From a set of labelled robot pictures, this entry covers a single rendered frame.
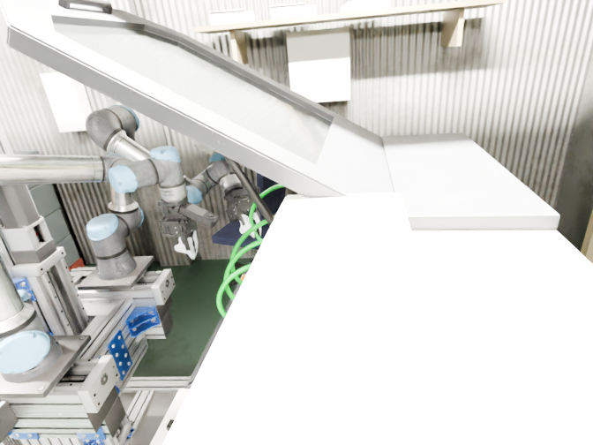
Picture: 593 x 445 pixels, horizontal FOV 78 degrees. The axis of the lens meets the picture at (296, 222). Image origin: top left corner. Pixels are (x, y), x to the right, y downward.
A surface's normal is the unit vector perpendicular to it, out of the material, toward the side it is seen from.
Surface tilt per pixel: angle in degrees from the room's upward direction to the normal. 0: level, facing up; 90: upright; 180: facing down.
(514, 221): 90
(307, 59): 90
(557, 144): 90
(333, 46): 90
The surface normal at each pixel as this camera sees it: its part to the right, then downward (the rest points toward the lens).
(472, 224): -0.15, 0.43
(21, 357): 0.68, 0.38
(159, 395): -0.08, -0.90
